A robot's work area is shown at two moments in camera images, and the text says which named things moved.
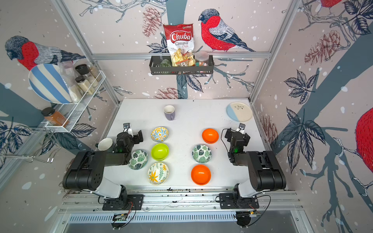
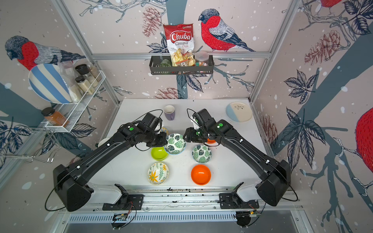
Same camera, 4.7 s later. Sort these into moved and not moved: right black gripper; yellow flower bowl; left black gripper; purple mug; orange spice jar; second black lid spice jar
Moved: left black gripper; right black gripper
Not moved: yellow flower bowl; second black lid spice jar; orange spice jar; purple mug
